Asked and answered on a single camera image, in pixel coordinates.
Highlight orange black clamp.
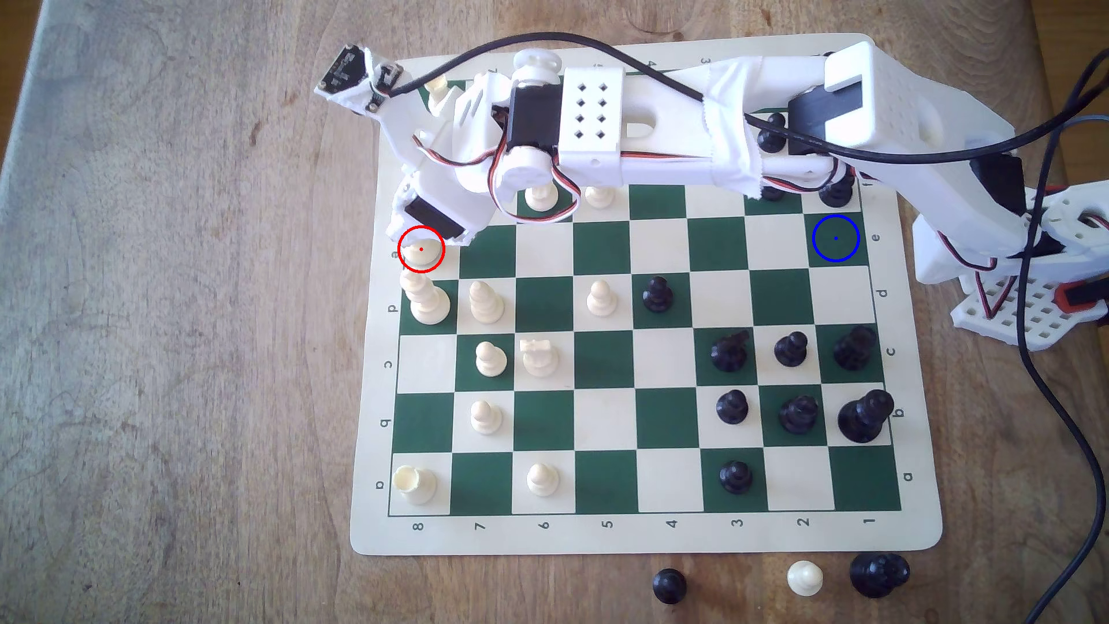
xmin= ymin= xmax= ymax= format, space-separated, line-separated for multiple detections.
xmin=1052 ymin=277 xmax=1109 ymax=327

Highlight white bishop chess piece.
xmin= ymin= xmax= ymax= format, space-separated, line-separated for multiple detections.
xmin=468 ymin=280 xmax=506 ymax=325

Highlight black knight chess piece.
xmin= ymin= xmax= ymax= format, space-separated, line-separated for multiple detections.
xmin=710 ymin=329 xmax=752 ymax=374

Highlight black king chess piece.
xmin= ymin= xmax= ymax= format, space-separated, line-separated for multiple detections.
xmin=837 ymin=389 xmax=895 ymax=445

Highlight white king chess piece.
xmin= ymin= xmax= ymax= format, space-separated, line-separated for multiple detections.
xmin=399 ymin=227 xmax=445 ymax=272

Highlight small camera circuit board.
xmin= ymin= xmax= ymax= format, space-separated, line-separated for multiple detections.
xmin=314 ymin=43 xmax=404 ymax=116

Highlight green white chess board mat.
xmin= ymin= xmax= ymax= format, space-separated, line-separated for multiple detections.
xmin=349 ymin=33 xmax=944 ymax=556

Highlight white rook chess piece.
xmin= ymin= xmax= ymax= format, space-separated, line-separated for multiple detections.
xmin=392 ymin=465 xmax=438 ymax=506
xmin=425 ymin=75 xmax=459 ymax=116

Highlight black bishop chess piece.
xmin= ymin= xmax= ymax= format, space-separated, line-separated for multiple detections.
xmin=818 ymin=173 xmax=859 ymax=209
xmin=778 ymin=395 xmax=821 ymax=436

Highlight black queen chess piece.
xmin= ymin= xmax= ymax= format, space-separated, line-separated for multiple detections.
xmin=849 ymin=553 xmax=911 ymax=600

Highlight white queen chess piece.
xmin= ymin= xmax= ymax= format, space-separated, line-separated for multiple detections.
xmin=399 ymin=270 xmax=452 ymax=327

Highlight red black servo wires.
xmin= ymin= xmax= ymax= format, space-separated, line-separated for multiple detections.
xmin=948 ymin=234 xmax=1041 ymax=324

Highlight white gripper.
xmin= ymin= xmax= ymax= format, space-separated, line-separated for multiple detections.
xmin=379 ymin=62 xmax=514 ymax=247

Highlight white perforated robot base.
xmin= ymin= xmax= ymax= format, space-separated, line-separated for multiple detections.
xmin=951 ymin=273 xmax=1109 ymax=352

